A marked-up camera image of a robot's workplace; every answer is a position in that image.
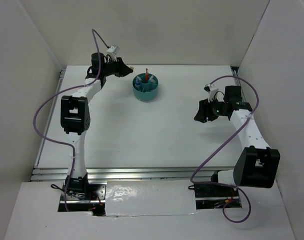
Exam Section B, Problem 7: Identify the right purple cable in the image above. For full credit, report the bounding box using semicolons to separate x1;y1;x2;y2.
188;75;260;223

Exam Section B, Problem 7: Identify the teal round divided organizer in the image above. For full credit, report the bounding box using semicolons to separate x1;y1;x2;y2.
132;73;159;102

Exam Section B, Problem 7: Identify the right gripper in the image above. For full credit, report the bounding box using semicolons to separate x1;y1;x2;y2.
194;95;227;123

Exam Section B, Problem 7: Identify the clear glue bottle blue cap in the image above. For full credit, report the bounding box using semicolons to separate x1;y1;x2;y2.
135;76;141;90

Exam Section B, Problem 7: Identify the purple cable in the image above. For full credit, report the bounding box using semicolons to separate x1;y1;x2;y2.
188;75;260;223
33;28;112;213

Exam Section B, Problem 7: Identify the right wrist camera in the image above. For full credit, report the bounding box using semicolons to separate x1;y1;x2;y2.
204;84;219;103

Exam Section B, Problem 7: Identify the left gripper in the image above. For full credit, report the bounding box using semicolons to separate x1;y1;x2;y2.
102;56;134;78

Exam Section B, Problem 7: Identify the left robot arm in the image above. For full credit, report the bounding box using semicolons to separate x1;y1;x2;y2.
60;53;133;200

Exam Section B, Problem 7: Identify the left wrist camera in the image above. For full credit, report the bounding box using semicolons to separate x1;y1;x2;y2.
106;45;119;62

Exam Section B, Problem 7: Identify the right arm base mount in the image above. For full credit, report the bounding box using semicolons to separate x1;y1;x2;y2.
188;184;241;210

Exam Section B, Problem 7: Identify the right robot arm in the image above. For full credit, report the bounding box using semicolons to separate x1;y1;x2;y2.
194;84;280;189

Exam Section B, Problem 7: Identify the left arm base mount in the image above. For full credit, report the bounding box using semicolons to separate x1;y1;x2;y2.
51;182;107;217

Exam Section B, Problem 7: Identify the aluminium rail frame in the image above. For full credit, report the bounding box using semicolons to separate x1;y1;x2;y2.
29;65;245;183

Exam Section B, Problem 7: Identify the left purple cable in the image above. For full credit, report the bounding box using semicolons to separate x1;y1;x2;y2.
33;28;112;213

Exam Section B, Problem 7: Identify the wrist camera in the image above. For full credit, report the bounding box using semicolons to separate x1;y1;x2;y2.
204;84;219;103
106;45;119;62

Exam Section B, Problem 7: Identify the red pen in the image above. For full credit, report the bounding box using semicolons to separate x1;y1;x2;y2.
145;68;149;83

